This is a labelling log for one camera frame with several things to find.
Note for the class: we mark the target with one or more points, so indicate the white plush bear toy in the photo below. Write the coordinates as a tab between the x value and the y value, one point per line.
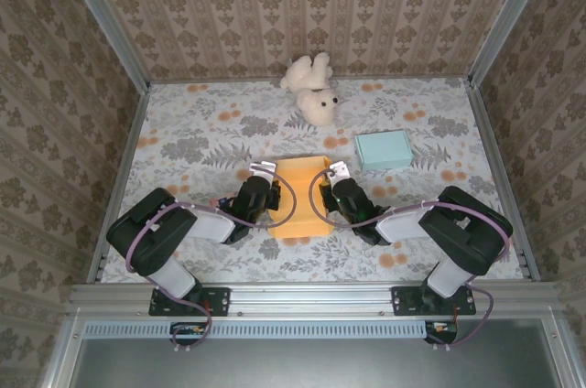
316	106

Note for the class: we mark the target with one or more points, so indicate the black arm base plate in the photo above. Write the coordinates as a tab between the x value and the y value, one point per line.
403	301
220	301

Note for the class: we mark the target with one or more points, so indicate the aluminium frame post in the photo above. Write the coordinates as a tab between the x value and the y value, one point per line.
103	17
510	17

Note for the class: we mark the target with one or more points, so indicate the floral table cover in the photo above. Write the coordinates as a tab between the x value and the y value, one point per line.
206	132

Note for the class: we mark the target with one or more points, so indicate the black controller board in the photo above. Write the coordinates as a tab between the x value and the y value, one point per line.
187	329
441	328

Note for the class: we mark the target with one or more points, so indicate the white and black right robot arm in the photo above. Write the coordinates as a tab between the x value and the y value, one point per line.
462	232

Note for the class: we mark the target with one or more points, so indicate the aluminium side rail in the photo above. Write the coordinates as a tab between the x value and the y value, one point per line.
493	145
130	145

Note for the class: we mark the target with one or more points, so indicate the light blue paper box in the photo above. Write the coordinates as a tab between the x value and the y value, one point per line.
384	150

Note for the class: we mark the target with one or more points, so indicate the aluminium mounting rail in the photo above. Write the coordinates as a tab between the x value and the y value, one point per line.
311	301

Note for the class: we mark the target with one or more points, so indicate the grey metal panel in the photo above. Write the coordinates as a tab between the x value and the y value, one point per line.
320	365

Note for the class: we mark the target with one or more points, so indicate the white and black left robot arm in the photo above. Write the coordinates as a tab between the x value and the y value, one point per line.
155	232

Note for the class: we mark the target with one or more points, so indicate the yellow paper box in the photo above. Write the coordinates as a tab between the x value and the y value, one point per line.
302	196

